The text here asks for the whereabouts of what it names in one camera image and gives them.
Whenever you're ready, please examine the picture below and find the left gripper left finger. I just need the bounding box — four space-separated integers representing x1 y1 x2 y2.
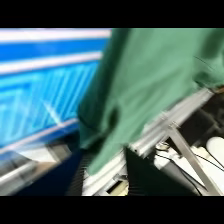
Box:
18 149 97 197

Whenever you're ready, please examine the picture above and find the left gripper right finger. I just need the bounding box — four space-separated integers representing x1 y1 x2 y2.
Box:
124 147 198 197

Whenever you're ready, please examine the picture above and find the green T-shirt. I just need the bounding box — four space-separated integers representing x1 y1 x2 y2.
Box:
77 28 224 176

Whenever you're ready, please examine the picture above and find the black cable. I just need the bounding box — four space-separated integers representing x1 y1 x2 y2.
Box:
155 152 204 197
194 146 224 173

